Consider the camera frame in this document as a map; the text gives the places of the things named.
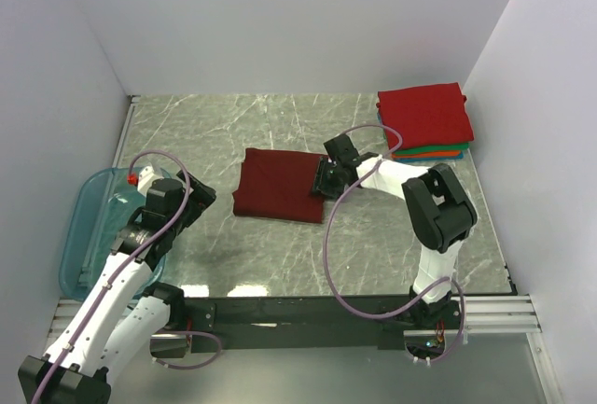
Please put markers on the folded orange t shirt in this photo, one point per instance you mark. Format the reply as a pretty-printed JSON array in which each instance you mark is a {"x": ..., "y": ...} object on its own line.
[{"x": 429, "y": 154}]

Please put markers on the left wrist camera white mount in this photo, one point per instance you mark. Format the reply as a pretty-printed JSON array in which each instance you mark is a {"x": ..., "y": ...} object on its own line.
[{"x": 146, "y": 177}]

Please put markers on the teal transparent plastic bin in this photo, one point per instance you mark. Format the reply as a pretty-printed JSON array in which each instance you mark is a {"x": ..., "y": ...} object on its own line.
[{"x": 104, "y": 205}]

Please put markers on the folded red t shirt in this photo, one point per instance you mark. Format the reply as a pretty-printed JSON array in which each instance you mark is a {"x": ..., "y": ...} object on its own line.
[{"x": 439, "y": 98}]

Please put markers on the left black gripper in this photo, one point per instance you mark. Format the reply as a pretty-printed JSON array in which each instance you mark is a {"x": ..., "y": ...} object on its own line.
[{"x": 200, "y": 199}]

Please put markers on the folded green t shirt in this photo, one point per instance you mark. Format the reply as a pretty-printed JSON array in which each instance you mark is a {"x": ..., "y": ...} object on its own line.
[{"x": 435, "y": 148}]

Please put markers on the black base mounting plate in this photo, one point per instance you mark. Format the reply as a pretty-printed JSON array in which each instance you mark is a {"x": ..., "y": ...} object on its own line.
[{"x": 306, "y": 322}]

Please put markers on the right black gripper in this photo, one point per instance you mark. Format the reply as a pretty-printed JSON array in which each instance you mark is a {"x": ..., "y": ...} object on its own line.
[{"x": 320, "y": 184}]

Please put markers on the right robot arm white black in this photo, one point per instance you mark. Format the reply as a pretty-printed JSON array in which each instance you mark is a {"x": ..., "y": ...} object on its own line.
[{"x": 441, "y": 216}]

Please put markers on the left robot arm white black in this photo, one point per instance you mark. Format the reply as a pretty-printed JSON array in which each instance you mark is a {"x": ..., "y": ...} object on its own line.
[{"x": 125, "y": 307}]

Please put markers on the dark red t shirt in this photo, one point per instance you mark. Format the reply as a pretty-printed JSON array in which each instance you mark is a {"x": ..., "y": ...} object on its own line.
[{"x": 277, "y": 184}]

